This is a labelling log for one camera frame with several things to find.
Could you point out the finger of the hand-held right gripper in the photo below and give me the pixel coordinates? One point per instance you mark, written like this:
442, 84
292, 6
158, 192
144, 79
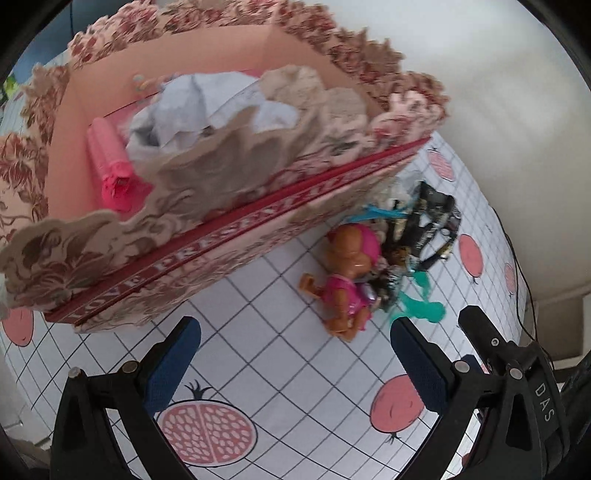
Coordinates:
485, 332

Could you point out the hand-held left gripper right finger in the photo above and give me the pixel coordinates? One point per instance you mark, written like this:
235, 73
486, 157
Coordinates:
420, 369

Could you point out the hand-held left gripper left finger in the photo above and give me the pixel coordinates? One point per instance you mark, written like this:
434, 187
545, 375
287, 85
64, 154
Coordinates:
171, 369

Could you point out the desktop with grid tablecloth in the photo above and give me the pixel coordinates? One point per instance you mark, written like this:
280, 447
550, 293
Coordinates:
277, 369

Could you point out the white paper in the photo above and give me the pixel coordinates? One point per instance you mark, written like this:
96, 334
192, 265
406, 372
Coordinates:
184, 106

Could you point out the teal and black action figure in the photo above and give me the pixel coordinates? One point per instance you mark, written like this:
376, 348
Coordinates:
431, 217

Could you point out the pink dog toy figure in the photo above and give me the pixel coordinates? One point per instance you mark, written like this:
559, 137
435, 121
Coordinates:
351, 258

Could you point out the pink plastic hair roller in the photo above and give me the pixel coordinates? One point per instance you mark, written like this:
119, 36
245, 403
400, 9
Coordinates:
108, 152

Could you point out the floral cardboard box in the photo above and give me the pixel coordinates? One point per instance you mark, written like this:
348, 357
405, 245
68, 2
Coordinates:
231, 230

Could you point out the teal plastic piece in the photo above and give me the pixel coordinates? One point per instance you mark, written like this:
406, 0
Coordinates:
425, 309

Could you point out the clear plastic wrapper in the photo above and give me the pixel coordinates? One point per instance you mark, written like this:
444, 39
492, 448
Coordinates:
399, 187

